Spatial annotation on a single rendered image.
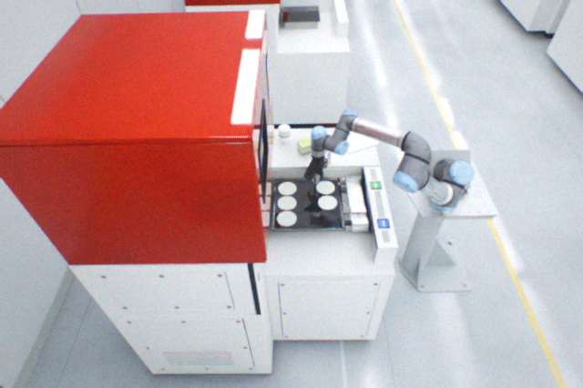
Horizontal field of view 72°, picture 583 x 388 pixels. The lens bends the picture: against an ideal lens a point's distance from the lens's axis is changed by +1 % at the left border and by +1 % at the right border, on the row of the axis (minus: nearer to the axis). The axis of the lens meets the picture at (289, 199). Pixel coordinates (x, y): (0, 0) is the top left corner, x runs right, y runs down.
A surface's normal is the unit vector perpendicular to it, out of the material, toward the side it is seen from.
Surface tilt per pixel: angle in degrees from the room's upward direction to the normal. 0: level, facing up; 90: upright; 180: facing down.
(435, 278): 0
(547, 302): 0
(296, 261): 0
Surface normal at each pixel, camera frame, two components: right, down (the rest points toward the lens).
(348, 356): -0.03, -0.68
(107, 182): -0.01, 0.73
